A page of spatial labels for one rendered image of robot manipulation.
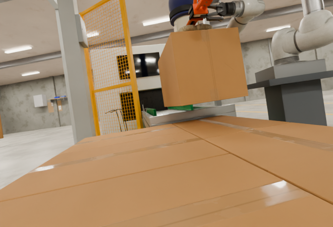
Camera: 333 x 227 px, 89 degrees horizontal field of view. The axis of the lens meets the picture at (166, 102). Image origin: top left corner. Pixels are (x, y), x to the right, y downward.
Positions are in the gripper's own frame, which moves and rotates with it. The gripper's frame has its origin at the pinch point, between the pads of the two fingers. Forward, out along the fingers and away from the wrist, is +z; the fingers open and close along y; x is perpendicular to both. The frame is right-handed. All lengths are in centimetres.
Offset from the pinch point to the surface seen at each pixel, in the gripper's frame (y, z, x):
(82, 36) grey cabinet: -33, 90, 99
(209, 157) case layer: 66, 26, -50
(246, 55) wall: -190, -726, 948
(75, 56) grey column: -13, 100, 101
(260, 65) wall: -105, -801, 926
